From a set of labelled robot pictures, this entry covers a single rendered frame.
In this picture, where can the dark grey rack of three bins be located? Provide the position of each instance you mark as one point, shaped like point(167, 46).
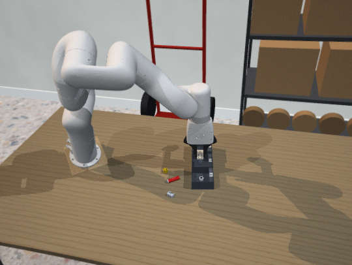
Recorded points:
point(203, 167)

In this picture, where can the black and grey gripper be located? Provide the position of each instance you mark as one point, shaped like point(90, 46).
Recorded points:
point(200, 134)

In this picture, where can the white domino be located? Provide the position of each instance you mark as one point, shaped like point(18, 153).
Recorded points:
point(199, 154)

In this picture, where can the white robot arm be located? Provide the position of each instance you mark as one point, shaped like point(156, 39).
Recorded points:
point(77, 75)

